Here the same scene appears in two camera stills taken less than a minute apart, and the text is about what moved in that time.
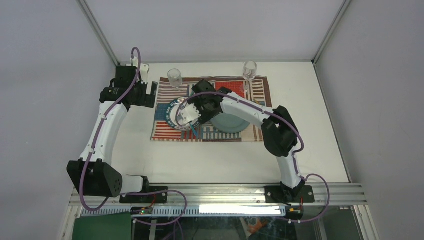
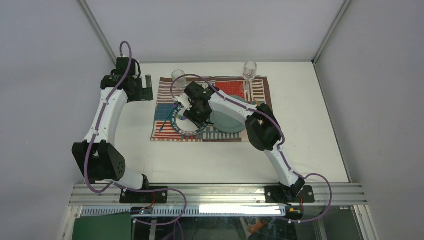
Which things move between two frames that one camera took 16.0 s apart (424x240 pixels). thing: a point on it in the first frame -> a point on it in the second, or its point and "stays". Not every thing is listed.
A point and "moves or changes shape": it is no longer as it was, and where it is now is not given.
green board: x=103 y=226 stays
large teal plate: x=227 y=123 stays
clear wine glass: x=249 y=72 stays
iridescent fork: x=193 y=129 -> x=174 y=106
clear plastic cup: x=174 y=75 moves or changes shape
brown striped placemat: x=253 y=89 stays
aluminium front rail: x=110 y=196 stays
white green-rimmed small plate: x=172 y=119 moves or changes shape
